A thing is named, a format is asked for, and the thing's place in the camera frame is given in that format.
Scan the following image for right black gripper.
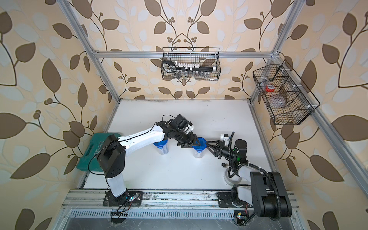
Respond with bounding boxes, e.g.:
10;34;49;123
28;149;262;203
206;140;237;161

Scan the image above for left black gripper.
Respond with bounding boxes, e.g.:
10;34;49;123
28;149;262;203
173;129;202;148

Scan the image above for blue lid of cup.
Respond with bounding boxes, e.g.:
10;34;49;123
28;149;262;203
193;138;207;150
154;140;168;149

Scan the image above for clear toiletry cup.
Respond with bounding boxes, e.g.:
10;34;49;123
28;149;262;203
193;149;205;159
156;144;169;155

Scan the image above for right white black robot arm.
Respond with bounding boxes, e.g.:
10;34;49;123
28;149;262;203
207;139;292;221

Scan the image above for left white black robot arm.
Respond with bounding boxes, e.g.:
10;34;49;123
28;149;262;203
94;119;200;204

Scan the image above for clear tape roll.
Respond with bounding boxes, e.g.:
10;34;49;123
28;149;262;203
224;168;242;186

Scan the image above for red item in basket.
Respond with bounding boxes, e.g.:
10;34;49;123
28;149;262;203
264;84;276;93

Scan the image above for green plastic tool case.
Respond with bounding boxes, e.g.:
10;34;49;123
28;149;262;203
76;133;121;173

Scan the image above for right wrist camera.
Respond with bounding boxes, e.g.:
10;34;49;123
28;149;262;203
220;132;235;143

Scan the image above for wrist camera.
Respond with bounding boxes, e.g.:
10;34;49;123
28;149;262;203
173;115;194;134
220;132;235;143

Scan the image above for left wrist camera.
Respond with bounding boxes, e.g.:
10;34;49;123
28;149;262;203
173;115;194;134

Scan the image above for white black socket rail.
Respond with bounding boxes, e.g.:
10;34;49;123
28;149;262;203
174;62;217;72

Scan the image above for black handled scissors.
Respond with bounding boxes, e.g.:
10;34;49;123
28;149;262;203
161;60;179;73

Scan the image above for back black wire basket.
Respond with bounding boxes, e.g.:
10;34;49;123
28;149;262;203
161;46;221;81

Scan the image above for black wire basket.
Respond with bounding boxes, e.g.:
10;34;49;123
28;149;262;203
161;46;221;81
253;60;321;125

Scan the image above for right black wire basket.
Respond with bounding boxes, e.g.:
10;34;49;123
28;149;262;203
253;60;321;125

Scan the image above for aluminium front rail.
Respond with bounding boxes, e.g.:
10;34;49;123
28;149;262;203
61;189;300;210

